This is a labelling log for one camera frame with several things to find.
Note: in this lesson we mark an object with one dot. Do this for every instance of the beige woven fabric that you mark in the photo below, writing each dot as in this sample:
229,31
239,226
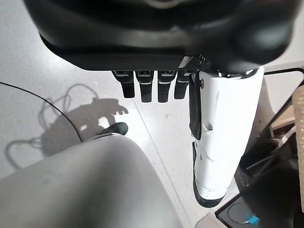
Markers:
299,133

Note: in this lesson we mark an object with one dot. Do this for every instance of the black box with round dial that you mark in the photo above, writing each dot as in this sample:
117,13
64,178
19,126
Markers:
259,211

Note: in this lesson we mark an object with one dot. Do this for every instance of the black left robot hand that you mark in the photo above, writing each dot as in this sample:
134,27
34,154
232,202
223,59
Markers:
147,35

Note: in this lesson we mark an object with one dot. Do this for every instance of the light wooden box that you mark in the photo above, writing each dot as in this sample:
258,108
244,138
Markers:
285,120

